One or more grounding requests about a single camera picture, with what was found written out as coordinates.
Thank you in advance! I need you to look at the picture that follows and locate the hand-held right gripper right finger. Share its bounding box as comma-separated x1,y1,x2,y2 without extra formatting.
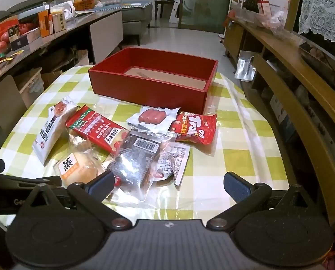
206,171,322,230

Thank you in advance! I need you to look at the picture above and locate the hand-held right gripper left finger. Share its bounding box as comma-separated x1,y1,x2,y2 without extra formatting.
16,170,133,230

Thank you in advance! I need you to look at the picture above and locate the clear steamed cake packet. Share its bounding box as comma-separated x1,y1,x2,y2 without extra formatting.
54,150,105,187

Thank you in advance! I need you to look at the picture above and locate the dark snack packet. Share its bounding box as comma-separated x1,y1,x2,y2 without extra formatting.
107,131,163,196

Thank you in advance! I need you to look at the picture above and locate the red snack packet green stripe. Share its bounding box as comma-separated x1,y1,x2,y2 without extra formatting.
65,105,130,156

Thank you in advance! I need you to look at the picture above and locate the white snack packet red print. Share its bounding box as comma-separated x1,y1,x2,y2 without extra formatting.
33,96,79,166

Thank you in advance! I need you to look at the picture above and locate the clear packet white printed label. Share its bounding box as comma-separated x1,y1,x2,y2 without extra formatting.
153,142,191,185

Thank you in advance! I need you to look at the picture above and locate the red gummy packet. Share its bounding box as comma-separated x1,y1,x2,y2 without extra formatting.
168,112,218,150

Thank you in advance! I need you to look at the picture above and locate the white sausage packet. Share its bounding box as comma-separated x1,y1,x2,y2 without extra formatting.
127,106,181,135

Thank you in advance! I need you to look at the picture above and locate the red cardboard box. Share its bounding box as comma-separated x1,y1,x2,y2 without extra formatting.
88,47,219,115

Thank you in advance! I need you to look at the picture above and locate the green white checked tablecloth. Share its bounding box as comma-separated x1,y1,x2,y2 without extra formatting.
0,65,290,223

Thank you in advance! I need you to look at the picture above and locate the beige storage bin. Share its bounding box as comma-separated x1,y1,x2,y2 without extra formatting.
14,67,44,109

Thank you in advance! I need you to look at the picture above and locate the silver foil bag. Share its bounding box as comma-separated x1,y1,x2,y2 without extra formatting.
234,51,258,82

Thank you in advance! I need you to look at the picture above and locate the dark flat box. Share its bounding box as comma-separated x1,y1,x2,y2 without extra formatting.
9,27,41,52

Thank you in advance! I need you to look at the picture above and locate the wooden shelf unit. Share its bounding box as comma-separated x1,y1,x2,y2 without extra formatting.
222,14,335,231

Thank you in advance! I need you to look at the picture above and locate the red gift bag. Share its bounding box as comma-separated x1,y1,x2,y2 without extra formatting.
0,15,19,41

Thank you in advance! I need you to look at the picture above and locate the beige cabinet door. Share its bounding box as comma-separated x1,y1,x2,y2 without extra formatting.
89,10,124,65

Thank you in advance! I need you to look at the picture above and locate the orange box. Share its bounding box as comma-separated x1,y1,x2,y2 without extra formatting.
38,9,54,38

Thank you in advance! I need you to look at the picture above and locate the white printed box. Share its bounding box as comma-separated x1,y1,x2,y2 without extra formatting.
50,13,67,34

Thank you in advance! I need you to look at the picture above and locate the long dark sideboard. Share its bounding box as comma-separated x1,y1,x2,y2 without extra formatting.
0,6,124,158

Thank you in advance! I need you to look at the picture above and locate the clear plastic bag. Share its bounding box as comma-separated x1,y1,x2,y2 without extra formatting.
235,7,286,34

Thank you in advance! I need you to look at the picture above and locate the white plastic bag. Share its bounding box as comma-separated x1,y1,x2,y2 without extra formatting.
51,0,76,20

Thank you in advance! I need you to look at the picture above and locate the grey green sofa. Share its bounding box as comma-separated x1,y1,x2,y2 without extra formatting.
94,0,153,45

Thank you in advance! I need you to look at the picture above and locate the orange basket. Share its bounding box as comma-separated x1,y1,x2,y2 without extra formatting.
73,0,99,11

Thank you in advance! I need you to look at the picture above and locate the white board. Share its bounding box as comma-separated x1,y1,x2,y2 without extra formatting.
169,0,185,23

